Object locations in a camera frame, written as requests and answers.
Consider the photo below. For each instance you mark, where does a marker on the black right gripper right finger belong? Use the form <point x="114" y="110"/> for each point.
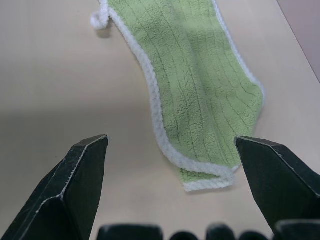
<point x="280" y="182"/>

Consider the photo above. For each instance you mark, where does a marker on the green towel with white trim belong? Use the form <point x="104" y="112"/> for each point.
<point x="190" y="82"/>

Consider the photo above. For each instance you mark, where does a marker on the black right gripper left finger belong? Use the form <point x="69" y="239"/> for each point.
<point x="65" y="195"/>

